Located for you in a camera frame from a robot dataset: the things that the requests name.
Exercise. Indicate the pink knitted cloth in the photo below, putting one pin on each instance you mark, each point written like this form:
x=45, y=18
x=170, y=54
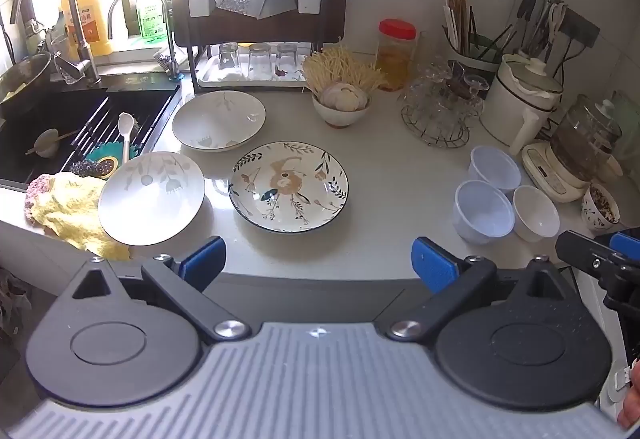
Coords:
x=32, y=191

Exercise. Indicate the yellow dish cloth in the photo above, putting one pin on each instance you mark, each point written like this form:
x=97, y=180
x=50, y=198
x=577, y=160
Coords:
x=70, y=211

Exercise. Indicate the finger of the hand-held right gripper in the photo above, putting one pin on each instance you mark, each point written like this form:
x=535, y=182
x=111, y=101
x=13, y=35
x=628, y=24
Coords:
x=595, y=264
x=627, y=244

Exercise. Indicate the small leaf patterned bowl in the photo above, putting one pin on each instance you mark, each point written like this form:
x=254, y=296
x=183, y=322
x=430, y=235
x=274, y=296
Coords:
x=600, y=209

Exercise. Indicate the person's right forearm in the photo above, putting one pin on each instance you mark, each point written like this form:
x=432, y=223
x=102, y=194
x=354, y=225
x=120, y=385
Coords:
x=632, y=399

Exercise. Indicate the white electric cooking pot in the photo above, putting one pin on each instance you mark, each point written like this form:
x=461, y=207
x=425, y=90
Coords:
x=515, y=104

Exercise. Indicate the clear drinking glass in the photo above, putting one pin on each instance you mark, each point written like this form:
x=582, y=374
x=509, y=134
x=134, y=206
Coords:
x=259, y=61
x=228, y=55
x=286, y=61

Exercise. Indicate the glass kettle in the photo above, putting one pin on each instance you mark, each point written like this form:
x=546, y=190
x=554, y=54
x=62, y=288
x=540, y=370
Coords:
x=585, y=139

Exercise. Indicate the white plate grey leaf print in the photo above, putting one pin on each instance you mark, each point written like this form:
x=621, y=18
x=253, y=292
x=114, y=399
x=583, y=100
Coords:
x=150, y=199

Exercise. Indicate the green detergent bottle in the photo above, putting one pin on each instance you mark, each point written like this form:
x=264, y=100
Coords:
x=151, y=19

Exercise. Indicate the white drip tray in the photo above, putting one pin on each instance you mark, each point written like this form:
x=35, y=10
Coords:
x=210, y=78

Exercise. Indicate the pale green container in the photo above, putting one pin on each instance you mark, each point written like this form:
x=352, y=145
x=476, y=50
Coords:
x=629, y=129

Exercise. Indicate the small steel faucet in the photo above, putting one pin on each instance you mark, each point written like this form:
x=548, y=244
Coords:
x=170, y=54

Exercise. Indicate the translucent white plastic bowl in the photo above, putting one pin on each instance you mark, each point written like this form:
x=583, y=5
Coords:
x=482, y=214
x=495, y=166

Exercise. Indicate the red lid plastic jar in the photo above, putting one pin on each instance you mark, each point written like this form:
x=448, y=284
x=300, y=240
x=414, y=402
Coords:
x=395, y=54

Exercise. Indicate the garlic bulb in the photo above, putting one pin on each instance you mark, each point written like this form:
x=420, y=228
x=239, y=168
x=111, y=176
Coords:
x=344, y=96

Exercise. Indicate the green chopstick holder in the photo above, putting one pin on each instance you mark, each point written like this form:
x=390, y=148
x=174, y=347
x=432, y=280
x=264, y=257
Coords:
x=480, y=56

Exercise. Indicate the hanging kitchen utensils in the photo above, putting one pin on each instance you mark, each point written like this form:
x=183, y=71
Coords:
x=540, y=24

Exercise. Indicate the black kitchen sink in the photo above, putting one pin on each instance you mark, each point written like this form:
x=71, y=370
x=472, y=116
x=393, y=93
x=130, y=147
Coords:
x=45, y=119

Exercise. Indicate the tall steel faucet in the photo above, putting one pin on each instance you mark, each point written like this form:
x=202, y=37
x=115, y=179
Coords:
x=82, y=49

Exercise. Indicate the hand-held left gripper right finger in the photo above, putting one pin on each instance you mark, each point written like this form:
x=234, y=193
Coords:
x=432, y=264

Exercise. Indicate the white spoon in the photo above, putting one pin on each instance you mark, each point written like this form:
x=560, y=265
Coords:
x=126, y=134

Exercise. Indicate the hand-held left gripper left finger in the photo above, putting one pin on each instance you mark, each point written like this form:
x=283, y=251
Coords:
x=202, y=263

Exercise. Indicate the steel wool scrubber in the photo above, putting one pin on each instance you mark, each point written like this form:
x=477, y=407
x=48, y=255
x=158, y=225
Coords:
x=82, y=168

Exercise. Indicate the steel pot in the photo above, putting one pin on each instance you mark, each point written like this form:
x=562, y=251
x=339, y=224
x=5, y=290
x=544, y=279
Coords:
x=25, y=79

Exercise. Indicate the bunch of chopsticks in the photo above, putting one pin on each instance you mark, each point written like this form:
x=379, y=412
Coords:
x=457, y=19

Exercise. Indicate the cream kettle base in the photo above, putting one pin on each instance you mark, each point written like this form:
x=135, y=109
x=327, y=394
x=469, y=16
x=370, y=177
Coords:
x=547, y=174

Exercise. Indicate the white deep plate grey flowers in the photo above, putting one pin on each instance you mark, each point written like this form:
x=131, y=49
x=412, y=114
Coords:
x=217, y=119

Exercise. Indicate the colourful floral ceramic plate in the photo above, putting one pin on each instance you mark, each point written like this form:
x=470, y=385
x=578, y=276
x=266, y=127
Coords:
x=290, y=186

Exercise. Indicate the clear patterned glass cup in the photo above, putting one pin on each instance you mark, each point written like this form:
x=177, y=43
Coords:
x=442, y=114
x=417, y=94
x=475, y=91

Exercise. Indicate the orange detergent bottle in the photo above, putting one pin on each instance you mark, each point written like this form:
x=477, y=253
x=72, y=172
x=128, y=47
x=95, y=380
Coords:
x=92, y=24

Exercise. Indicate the roll-up sink drain rack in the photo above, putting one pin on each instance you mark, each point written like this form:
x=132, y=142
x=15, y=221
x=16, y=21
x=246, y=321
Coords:
x=100, y=119

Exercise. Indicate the teal and yellow sponge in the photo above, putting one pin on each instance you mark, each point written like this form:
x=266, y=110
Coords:
x=107, y=161

